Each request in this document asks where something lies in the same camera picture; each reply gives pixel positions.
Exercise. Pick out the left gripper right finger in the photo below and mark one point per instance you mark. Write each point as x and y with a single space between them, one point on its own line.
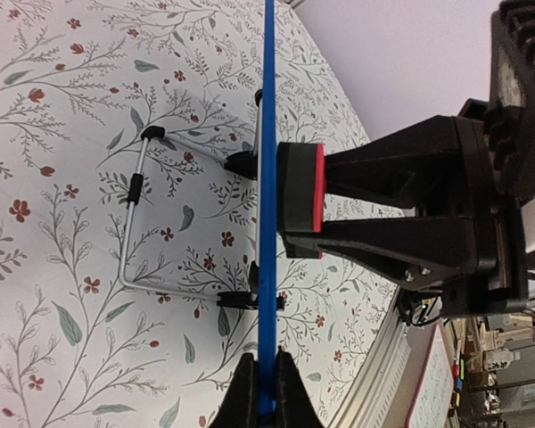
289 403

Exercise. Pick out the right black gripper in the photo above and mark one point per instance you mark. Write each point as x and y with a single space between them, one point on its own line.
476 266

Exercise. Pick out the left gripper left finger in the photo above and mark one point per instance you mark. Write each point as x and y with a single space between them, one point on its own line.
240 405

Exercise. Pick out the small blue-framed whiteboard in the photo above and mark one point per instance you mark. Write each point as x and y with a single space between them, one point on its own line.
267 229

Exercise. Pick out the red whiteboard eraser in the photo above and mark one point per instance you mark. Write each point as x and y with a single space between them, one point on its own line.
301 188

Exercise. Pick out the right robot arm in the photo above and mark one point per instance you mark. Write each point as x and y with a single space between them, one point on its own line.
508 125

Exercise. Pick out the background whiteboard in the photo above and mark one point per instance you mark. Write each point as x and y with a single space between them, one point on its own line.
432 400

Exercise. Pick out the front aluminium rail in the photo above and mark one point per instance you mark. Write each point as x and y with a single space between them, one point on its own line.
369 398

